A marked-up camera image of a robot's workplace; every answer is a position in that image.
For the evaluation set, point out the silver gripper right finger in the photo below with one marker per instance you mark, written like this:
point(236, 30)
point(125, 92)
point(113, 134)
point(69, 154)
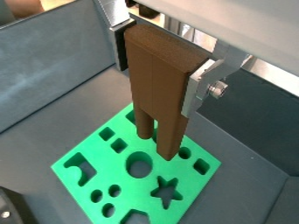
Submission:
point(205, 82)

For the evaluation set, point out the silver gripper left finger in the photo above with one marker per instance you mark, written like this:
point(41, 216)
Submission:
point(114, 14)

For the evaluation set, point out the black object at corner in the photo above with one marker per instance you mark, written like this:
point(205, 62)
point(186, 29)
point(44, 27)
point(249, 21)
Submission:
point(14, 211)

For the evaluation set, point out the green shape-sorting board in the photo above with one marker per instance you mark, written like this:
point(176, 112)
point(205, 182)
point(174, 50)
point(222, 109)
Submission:
point(122, 183)

